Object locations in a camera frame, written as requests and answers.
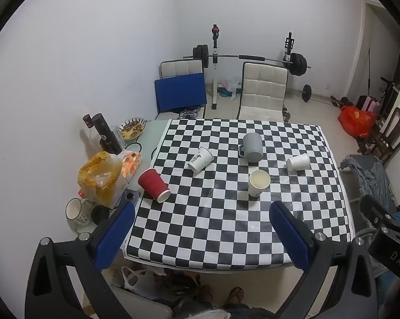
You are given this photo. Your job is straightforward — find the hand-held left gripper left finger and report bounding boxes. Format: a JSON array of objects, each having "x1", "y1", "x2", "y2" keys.
[{"x1": 25, "y1": 200, "x2": 136, "y2": 319}]

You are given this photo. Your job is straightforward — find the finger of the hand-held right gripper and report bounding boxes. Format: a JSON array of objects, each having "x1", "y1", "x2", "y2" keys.
[{"x1": 360, "y1": 194, "x2": 400, "y2": 231}]

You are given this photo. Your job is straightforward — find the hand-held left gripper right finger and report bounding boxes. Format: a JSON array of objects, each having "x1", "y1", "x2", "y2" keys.
[{"x1": 269, "y1": 201, "x2": 377, "y2": 319}]

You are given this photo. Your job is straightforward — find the cream white paper cup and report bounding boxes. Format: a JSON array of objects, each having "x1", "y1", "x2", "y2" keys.
[{"x1": 248, "y1": 169, "x2": 271, "y2": 198}]

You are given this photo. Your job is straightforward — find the red ribbed paper cup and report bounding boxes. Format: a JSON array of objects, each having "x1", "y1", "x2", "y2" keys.
[{"x1": 138, "y1": 168, "x2": 172, "y2": 203}]

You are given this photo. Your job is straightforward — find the small plain white paper cup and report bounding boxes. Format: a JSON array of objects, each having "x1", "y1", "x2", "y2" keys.
[{"x1": 286, "y1": 153, "x2": 311, "y2": 172}]

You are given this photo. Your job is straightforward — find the white printed paper cup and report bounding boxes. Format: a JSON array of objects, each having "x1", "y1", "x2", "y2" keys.
[{"x1": 187, "y1": 147, "x2": 214, "y2": 174}]

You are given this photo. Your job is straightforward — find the black round lid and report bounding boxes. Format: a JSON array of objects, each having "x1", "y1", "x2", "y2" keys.
[{"x1": 91, "y1": 205, "x2": 111, "y2": 225}]

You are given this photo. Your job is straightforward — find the grey cloth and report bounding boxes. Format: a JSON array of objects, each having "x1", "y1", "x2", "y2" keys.
[{"x1": 340, "y1": 156, "x2": 397, "y2": 214}]

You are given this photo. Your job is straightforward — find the white mug with black print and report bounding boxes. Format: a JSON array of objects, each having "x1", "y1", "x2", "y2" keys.
[{"x1": 66, "y1": 198, "x2": 92, "y2": 229}]

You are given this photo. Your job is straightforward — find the blue-grey smartphone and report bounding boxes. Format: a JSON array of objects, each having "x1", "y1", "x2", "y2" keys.
[{"x1": 122, "y1": 189, "x2": 141, "y2": 207}]

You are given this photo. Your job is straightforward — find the white plastic bag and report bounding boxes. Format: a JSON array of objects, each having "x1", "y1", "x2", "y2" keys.
[
  {"x1": 224, "y1": 78, "x2": 243, "y2": 100},
  {"x1": 121, "y1": 266, "x2": 168, "y2": 300}
]

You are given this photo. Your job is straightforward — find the yellow plastic bag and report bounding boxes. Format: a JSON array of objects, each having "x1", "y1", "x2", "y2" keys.
[{"x1": 78, "y1": 151, "x2": 127, "y2": 208}]

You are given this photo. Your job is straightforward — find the black white checkered tablecloth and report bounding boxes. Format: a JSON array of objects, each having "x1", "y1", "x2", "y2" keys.
[{"x1": 122, "y1": 119, "x2": 353, "y2": 270}]

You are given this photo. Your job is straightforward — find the grey seat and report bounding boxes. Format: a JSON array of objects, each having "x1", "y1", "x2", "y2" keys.
[{"x1": 112, "y1": 287, "x2": 174, "y2": 319}]

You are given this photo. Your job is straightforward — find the orange snack packet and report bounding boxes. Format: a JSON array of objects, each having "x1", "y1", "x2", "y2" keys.
[{"x1": 118, "y1": 150, "x2": 143, "y2": 182}]

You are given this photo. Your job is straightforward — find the person's foot in sandal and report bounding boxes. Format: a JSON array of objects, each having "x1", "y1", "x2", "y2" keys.
[{"x1": 225, "y1": 287, "x2": 245, "y2": 306}]

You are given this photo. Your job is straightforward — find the dark wooden chair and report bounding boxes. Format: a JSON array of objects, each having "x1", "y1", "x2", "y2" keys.
[{"x1": 356, "y1": 107, "x2": 400, "y2": 164}]

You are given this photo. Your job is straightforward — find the red plastic bag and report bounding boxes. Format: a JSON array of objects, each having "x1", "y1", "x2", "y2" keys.
[{"x1": 339, "y1": 105, "x2": 377, "y2": 138}]

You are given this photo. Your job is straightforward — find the grey mug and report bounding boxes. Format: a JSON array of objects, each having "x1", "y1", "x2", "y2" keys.
[{"x1": 238, "y1": 132, "x2": 264, "y2": 163}]

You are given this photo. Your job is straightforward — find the black thermos flask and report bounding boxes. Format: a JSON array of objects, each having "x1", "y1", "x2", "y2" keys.
[{"x1": 91, "y1": 113, "x2": 122, "y2": 155}]

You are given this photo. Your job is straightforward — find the pink suitcase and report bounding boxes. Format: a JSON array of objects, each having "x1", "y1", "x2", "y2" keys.
[{"x1": 357, "y1": 95, "x2": 382, "y2": 114}]

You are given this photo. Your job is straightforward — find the bowl of food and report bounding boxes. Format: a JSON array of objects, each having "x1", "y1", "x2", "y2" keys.
[{"x1": 117, "y1": 116, "x2": 147, "y2": 140}]

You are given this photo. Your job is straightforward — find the black scooter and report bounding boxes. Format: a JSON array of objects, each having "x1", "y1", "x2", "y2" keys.
[{"x1": 376, "y1": 76, "x2": 400, "y2": 117}]

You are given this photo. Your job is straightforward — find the small black dumbbell bar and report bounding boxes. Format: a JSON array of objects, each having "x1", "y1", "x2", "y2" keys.
[{"x1": 298, "y1": 85, "x2": 337, "y2": 104}]

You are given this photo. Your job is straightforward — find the long dark stick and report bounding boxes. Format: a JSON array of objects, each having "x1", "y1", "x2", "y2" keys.
[{"x1": 366, "y1": 48, "x2": 372, "y2": 98}]

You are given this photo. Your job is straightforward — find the clear glass dish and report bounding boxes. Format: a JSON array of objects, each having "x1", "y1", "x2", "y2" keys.
[{"x1": 179, "y1": 106, "x2": 202, "y2": 119}]

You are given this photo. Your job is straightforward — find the white padded chair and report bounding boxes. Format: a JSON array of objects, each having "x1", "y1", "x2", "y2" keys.
[
  {"x1": 159, "y1": 59, "x2": 207, "y2": 120},
  {"x1": 236, "y1": 62, "x2": 289, "y2": 122}
]

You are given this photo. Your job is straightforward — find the blue board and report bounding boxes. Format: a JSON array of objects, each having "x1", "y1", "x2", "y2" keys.
[{"x1": 154, "y1": 73, "x2": 208, "y2": 114}]

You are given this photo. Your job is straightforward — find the barbell with black plates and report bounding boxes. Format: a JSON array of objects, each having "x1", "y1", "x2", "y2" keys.
[{"x1": 183, "y1": 44, "x2": 312, "y2": 75}]

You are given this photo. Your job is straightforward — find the white barbell rack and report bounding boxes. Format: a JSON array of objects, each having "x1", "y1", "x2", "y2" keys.
[{"x1": 209, "y1": 24, "x2": 295, "y2": 111}]

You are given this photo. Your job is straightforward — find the metal frame chair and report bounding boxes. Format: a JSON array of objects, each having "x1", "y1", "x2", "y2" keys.
[{"x1": 339, "y1": 154, "x2": 400, "y2": 240}]

